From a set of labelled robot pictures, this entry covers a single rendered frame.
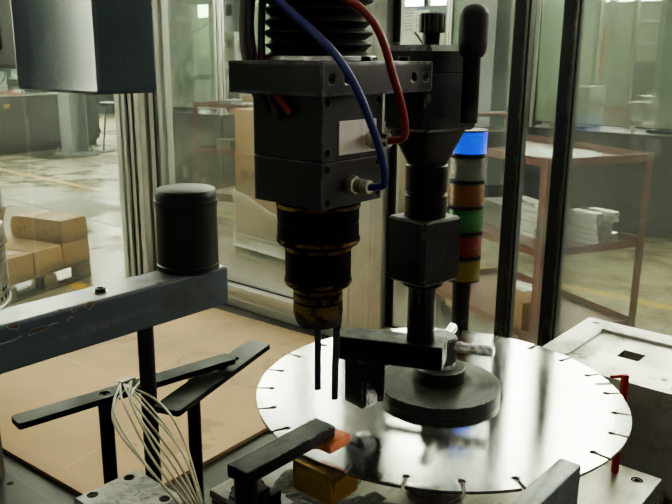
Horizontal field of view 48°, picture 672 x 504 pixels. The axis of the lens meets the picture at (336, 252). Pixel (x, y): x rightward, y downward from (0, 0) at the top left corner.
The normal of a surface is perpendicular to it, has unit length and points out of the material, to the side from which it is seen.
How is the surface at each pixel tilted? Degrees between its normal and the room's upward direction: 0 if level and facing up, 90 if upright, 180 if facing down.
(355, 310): 90
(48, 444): 0
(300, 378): 0
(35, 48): 90
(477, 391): 5
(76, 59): 90
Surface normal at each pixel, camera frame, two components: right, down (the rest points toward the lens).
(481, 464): 0.01, -0.97
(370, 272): -0.65, 0.18
